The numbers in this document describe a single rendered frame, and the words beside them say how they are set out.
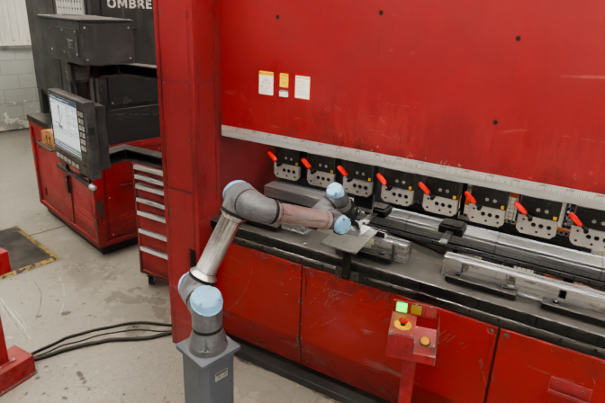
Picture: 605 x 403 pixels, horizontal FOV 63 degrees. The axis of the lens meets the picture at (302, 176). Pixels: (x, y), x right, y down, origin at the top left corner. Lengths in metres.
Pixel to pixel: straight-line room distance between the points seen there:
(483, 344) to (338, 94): 1.30
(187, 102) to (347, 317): 1.36
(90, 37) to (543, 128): 1.90
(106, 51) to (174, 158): 0.68
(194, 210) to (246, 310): 0.67
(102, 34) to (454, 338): 2.07
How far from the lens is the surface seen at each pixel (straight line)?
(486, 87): 2.14
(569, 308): 2.36
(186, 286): 2.02
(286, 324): 2.84
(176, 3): 2.58
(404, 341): 2.17
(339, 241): 2.33
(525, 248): 2.60
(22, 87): 8.89
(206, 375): 2.02
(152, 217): 3.57
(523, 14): 2.11
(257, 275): 2.79
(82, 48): 2.37
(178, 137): 2.69
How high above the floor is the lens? 2.04
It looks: 19 degrees down
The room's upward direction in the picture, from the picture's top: 2 degrees clockwise
